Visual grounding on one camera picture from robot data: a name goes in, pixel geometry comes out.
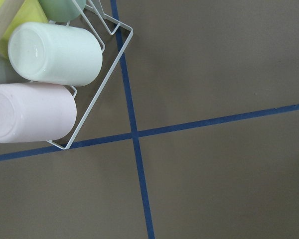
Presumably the white cup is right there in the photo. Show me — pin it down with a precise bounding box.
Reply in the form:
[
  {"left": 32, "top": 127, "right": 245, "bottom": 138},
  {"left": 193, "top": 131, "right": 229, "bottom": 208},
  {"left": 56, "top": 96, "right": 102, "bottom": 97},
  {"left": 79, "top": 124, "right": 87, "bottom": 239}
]
[{"left": 8, "top": 22, "right": 103, "bottom": 87}]

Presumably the pink cup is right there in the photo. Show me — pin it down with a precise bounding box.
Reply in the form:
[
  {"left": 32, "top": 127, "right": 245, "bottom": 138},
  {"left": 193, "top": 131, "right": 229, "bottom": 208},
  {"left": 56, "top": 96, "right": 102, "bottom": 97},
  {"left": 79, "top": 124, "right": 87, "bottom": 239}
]
[{"left": 0, "top": 83, "right": 77, "bottom": 143}]

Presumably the mint green cup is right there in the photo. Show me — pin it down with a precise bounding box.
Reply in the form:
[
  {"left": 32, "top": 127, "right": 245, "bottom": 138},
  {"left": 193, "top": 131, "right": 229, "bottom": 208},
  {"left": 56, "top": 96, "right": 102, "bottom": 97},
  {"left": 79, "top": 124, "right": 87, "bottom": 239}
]
[{"left": 38, "top": 0, "right": 80, "bottom": 22}]

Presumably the grey-blue cup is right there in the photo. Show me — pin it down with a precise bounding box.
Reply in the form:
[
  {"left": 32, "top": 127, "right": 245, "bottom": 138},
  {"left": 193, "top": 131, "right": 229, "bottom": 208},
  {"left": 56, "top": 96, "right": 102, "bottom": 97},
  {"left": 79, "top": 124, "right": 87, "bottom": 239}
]
[{"left": 0, "top": 56, "right": 28, "bottom": 84}]

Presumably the yellow-green cup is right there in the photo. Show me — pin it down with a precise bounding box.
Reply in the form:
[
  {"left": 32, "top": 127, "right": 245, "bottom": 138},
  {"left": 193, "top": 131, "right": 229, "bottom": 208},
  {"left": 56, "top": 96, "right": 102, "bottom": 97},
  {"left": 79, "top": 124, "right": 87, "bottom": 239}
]
[{"left": 0, "top": 0, "right": 48, "bottom": 58}]

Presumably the white wire cup rack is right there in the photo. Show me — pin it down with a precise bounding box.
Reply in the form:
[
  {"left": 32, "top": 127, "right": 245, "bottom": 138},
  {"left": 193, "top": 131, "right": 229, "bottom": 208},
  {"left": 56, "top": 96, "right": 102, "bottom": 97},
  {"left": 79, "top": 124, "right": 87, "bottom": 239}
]
[{"left": 47, "top": 0, "right": 134, "bottom": 150}]

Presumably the wooden rack handle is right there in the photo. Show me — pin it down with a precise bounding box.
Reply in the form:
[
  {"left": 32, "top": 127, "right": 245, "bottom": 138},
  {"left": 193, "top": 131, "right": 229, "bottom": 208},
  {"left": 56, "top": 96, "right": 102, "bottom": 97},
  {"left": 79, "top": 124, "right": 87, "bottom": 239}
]
[{"left": 0, "top": 0, "right": 24, "bottom": 40}]

